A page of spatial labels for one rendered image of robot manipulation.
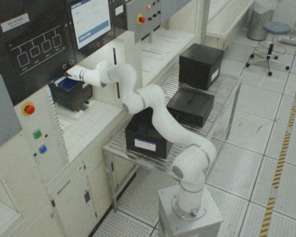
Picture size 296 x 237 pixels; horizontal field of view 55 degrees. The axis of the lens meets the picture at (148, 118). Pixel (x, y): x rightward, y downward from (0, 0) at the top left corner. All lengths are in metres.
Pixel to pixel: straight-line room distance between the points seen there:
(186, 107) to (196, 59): 0.47
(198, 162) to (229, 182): 1.49
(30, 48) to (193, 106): 1.21
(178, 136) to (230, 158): 1.67
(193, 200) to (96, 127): 0.80
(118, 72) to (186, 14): 1.82
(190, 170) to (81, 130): 0.89
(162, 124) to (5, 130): 0.67
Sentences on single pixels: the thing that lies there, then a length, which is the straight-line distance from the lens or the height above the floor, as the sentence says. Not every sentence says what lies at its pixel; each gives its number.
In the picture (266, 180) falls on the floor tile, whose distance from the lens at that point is 2.84.
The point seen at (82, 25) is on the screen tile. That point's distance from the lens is 1.48.
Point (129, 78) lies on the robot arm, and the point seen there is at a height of 1.38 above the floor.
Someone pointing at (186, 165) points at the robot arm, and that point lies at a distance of 1.23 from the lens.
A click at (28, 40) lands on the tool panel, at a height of 1.62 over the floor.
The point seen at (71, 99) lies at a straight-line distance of 1.87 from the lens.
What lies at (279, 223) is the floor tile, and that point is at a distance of 2.61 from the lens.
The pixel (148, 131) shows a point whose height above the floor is 0.77.
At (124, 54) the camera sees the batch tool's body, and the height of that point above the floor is 1.30.
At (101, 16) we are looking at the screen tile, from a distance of 1.59.
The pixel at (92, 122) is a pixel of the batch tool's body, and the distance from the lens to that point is 1.93.
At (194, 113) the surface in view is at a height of 0.86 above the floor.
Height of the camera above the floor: 2.09
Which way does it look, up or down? 40 degrees down
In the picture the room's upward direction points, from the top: 1 degrees counter-clockwise
